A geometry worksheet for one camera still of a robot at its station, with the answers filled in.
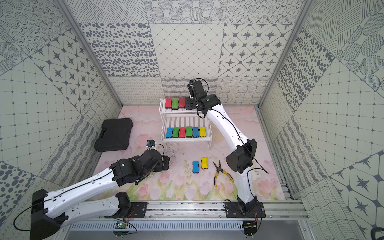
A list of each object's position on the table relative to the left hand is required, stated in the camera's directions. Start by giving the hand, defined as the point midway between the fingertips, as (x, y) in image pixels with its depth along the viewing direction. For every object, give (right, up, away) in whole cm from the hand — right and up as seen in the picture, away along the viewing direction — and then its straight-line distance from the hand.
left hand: (163, 157), depth 75 cm
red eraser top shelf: (+1, +28, +6) cm, 29 cm away
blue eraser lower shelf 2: (+17, +12, +13) cm, 24 cm away
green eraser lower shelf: (+5, +12, +13) cm, 18 cm away
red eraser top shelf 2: (+9, +29, +7) cm, 31 cm away
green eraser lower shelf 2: (+12, +12, +14) cm, 22 cm away
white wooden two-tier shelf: (+7, +15, +18) cm, 25 cm away
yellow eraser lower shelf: (+21, +12, +13) cm, 27 cm away
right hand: (+14, +29, +8) cm, 33 cm away
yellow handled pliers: (+31, -11, +13) cm, 35 cm away
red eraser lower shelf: (+8, +11, +12) cm, 19 cm away
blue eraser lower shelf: (0, +11, +13) cm, 17 cm away
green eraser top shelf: (+5, +28, +5) cm, 29 cm away
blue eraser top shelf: (+16, -10, +15) cm, 24 cm away
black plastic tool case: (-39, +9, +25) cm, 47 cm away
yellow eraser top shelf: (+22, -7, +14) cm, 27 cm away
